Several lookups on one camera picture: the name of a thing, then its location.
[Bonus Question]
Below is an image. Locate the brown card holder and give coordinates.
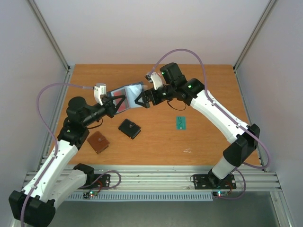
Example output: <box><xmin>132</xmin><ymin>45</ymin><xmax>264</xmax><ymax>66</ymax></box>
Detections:
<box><xmin>87</xmin><ymin>131</ymin><xmax>110</xmax><ymax>154</ymax></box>

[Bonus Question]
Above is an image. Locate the green credit card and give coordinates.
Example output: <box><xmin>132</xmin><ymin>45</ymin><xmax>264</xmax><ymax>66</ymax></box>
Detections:
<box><xmin>176</xmin><ymin>116</ymin><xmax>186</xmax><ymax>130</ymax></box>

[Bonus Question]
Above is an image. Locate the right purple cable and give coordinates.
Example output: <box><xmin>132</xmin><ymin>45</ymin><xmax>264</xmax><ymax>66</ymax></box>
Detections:
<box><xmin>149</xmin><ymin>49</ymin><xmax>271</xmax><ymax>201</ymax></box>

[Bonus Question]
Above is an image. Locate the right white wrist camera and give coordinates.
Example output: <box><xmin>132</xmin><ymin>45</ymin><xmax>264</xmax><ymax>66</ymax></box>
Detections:
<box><xmin>145</xmin><ymin>72</ymin><xmax>164</xmax><ymax>90</ymax></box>

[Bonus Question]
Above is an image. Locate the purple cable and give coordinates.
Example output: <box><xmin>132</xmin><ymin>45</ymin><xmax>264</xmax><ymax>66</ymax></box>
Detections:
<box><xmin>149</xmin><ymin>49</ymin><xmax>271</xmax><ymax>201</ymax></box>
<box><xmin>20</xmin><ymin>83</ymin><xmax>97</xmax><ymax>227</ymax></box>

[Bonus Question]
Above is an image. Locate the left small circuit board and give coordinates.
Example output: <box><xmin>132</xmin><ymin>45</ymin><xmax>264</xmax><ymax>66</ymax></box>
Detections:
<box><xmin>83</xmin><ymin>191</ymin><xmax>98</xmax><ymax>199</ymax></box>

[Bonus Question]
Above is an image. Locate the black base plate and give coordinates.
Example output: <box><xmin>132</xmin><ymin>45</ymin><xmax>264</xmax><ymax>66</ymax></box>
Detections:
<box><xmin>90</xmin><ymin>174</ymin><xmax>111</xmax><ymax>189</ymax></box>
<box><xmin>191</xmin><ymin>174</ymin><xmax>237</xmax><ymax>190</ymax></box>

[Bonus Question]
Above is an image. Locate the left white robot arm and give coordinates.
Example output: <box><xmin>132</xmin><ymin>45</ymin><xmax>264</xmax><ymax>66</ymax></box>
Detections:
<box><xmin>9</xmin><ymin>95</ymin><xmax>125</xmax><ymax>227</ymax></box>

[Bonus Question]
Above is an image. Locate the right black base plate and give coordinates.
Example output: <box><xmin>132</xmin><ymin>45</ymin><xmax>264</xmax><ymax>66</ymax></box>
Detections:
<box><xmin>191</xmin><ymin>174</ymin><xmax>237</xmax><ymax>190</ymax></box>

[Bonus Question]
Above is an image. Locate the right aluminium corner post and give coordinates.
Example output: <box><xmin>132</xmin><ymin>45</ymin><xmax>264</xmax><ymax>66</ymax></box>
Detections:
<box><xmin>233</xmin><ymin>0</ymin><xmax>278</xmax><ymax>73</ymax></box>

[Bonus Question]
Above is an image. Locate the aluminium rail base frame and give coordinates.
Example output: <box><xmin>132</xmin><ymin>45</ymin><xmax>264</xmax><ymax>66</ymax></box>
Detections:
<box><xmin>91</xmin><ymin>165</ymin><xmax>282</xmax><ymax>192</ymax></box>

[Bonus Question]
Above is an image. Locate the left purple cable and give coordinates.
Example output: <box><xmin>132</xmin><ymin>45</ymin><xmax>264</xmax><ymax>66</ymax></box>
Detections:
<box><xmin>20</xmin><ymin>83</ymin><xmax>97</xmax><ymax>227</ymax></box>

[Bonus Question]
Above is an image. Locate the black card holder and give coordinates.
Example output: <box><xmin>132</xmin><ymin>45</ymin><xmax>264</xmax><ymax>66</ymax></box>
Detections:
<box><xmin>118</xmin><ymin>119</ymin><xmax>141</xmax><ymax>139</ymax></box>

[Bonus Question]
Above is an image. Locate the small circuit board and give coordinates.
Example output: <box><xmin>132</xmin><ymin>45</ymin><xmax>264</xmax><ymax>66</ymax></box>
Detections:
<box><xmin>213</xmin><ymin>191</ymin><xmax>229</xmax><ymax>198</ymax></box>
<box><xmin>83</xmin><ymin>191</ymin><xmax>98</xmax><ymax>199</ymax></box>

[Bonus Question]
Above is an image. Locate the aluminium corner post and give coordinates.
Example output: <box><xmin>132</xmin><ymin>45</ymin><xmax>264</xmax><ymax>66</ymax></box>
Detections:
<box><xmin>233</xmin><ymin>0</ymin><xmax>278</xmax><ymax>73</ymax></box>
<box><xmin>27</xmin><ymin>0</ymin><xmax>70</xmax><ymax>72</ymax></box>

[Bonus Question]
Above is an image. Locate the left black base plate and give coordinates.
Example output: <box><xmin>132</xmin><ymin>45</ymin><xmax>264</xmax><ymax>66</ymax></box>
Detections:
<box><xmin>90</xmin><ymin>174</ymin><xmax>111</xmax><ymax>189</ymax></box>

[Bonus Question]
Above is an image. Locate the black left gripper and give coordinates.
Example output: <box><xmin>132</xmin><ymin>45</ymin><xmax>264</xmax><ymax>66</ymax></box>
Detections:
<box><xmin>82</xmin><ymin>94</ymin><xmax>125</xmax><ymax>127</ymax></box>

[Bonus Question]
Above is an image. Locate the right small circuit board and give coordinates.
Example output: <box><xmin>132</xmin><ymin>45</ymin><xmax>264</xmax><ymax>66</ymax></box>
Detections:
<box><xmin>213</xmin><ymin>191</ymin><xmax>229</xmax><ymax>198</ymax></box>

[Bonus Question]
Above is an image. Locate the dark blue card holder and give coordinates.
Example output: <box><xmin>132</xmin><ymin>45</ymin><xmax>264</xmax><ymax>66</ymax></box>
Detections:
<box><xmin>107</xmin><ymin>82</ymin><xmax>148</xmax><ymax>115</ymax></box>

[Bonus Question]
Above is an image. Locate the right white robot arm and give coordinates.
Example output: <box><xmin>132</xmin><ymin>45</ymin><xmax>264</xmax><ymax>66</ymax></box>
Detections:
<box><xmin>135</xmin><ymin>62</ymin><xmax>260</xmax><ymax>188</ymax></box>

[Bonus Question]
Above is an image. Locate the slotted grey cable duct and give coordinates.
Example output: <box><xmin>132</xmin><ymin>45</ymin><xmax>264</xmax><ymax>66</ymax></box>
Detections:
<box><xmin>66</xmin><ymin>192</ymin><xmax>213</xmax><ymax>202</ymax></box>

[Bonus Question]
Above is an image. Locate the left aluminium corner post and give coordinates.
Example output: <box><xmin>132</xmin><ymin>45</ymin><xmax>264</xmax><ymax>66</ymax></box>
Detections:
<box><xmin>27</xmin><ymin>0</ymin><xmax>70</xmax><ymax>72</ymax></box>

